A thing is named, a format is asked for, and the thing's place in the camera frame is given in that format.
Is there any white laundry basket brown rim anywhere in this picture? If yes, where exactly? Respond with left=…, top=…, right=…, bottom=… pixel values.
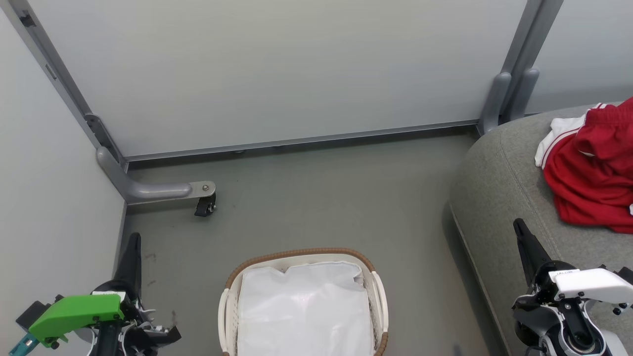
left=218, top=247, right=390, bottom=356

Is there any white basket liner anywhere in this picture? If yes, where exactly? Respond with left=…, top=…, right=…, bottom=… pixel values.
left=237, top=261, right=375, bottom=356

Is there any teal plastic clip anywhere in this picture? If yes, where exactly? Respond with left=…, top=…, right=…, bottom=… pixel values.
left=9, top=333, right=39, bottom=356

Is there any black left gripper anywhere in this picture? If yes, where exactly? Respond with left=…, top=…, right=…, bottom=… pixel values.
left=93, top=232, right=181, bottom=356

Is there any grey partition foot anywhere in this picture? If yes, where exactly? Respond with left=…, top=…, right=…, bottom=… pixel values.
left=477, top=72, right=513, bottom=136
left=96, top=146, right=217, bottom=206
left=508, top=67, right=540, bottom=123

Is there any grey fabric sofa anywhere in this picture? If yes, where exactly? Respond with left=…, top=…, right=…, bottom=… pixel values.
left=449, top=101, right=633, bottom=356

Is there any grey partition bottom rail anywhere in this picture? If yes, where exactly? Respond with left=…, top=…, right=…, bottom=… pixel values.
left=124, top=120, right=481, bottom=163

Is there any grey metal partition post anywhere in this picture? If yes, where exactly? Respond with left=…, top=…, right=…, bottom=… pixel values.
left=0, top=0, right=130, bottom=174
left=499, top=0, right=565, bottom=80

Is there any black caster wheel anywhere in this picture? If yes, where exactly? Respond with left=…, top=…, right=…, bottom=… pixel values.
left=194, top=193, right=218, bottom=218

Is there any red garment with white stripes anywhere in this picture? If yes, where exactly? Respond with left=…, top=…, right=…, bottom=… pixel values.
left=534, top=97, right=633, bottom=234

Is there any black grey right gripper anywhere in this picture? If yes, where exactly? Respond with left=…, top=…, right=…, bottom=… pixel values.
left=511, top=218, right=630, bottom=356

